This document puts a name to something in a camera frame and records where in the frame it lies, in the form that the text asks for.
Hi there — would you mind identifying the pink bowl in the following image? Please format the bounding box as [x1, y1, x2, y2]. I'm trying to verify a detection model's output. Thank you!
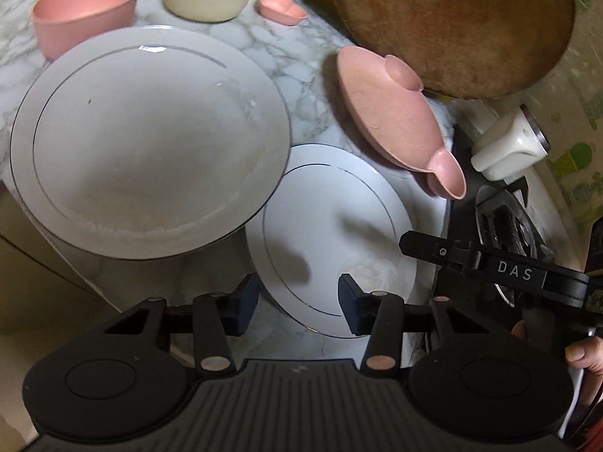
[32, 0, 141, 60]

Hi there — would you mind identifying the round brown cutting board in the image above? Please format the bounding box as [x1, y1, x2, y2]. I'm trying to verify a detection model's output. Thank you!
[325, 0, 576, 101]

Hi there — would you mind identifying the large white plate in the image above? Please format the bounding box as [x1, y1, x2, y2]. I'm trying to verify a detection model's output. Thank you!
[9, 25, 293, 261]

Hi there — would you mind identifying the pink bear-shaped plate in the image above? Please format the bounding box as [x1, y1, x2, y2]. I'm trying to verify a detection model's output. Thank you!
[336, 46, 468, 199]

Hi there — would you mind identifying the white plastic gadget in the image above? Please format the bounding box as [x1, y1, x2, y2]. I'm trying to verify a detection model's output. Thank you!
[471, 105, 551, 182]

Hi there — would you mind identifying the person's right hand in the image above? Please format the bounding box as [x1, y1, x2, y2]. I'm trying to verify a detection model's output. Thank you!
[564, 336, 603, 382]

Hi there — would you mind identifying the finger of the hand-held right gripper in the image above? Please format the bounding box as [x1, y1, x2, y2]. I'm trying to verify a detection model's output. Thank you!
[399, 231, 543, 293]

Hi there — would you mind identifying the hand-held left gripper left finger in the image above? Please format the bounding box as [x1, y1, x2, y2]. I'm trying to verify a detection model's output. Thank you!
[101, 275, 260, 377]

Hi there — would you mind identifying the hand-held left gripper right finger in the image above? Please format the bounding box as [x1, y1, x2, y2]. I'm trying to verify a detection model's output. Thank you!
[338, 274, 465, 382]

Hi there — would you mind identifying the small pink heart dish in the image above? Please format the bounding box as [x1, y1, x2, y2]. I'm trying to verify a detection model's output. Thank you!
[257, 0, 308, 26]

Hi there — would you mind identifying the small white plate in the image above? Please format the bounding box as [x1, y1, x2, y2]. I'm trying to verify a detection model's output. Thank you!
[245, 144, 448, 339]

